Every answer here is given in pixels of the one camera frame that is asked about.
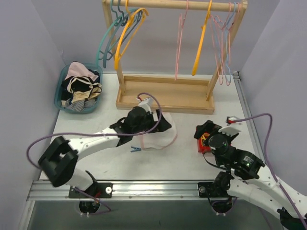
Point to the teal plastic hanger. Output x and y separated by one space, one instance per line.
116 18

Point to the pile of clothes in basket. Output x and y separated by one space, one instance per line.
79 88

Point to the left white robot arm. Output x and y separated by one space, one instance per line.
60 158

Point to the red plastic clip bin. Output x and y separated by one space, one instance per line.
202 149

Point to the black underwear with beige band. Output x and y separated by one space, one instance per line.
82 87

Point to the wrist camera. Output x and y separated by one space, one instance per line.
146 103
232 127

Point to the pink wire hanger with garment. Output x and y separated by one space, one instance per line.
181 23

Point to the colourful clothes pegs in bin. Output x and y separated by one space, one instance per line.
203 139

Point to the blue clothes peg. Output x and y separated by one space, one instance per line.
135 149

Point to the teal plastic laundry basket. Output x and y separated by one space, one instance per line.
58 100

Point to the wooden clothes rack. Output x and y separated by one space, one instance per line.
189 96

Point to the blue grey plastic hanger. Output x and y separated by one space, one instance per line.
118 34

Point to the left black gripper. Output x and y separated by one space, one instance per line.
156 121

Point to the aluminium mounting rail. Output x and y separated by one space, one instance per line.
124 190

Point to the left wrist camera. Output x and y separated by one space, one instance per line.
146 103

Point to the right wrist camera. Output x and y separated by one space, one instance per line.
232 127

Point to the white pink underwear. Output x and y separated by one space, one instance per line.
161 140

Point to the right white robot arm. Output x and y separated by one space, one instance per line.
244 175

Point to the yellow plastic hanger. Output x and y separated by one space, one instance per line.
198 54
134 22

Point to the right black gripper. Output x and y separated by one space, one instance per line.
206 129

